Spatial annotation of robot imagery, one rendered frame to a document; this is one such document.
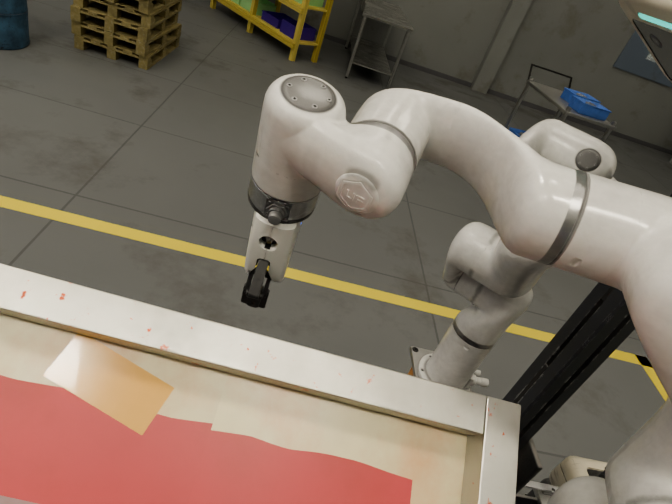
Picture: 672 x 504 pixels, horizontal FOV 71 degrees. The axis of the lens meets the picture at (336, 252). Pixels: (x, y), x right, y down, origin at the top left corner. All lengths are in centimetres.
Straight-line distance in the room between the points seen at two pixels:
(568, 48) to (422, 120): 995
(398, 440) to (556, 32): 989
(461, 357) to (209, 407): 66
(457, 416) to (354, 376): 11
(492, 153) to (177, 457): 40
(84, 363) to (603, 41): 1042
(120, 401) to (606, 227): 44
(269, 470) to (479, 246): 53
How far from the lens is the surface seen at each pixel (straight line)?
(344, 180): 40
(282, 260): 53
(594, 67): 1071
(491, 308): 96
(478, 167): 48
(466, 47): 980
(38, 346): 52
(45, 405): 51
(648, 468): 61
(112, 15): 566
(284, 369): 46
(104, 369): 50
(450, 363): 106
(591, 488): 71
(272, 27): 776
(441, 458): 53
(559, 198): 41
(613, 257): 43
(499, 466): 52
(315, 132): 41
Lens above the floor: 189
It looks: 34 degrees down
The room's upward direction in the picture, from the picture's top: 21 degrees clockwise
